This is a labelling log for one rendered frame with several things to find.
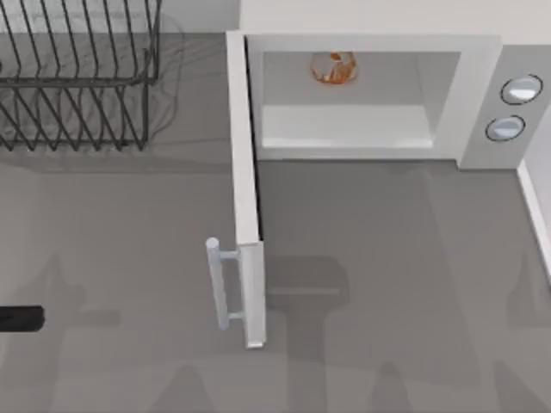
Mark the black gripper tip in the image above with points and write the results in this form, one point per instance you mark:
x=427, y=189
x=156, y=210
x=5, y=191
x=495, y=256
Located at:
x=21, y=318

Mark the orange glass cup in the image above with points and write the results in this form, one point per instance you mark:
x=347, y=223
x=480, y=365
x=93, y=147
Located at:
x=334, y=69

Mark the round microwave knob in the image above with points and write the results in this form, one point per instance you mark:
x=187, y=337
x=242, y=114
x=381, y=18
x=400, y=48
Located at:
x=505, y=127
x=521, y=88

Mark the pale microwave door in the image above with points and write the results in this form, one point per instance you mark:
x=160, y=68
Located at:
x=245, y=193

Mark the pale microwave oven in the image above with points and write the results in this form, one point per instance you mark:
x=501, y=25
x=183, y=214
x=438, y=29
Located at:
x=478, y=107

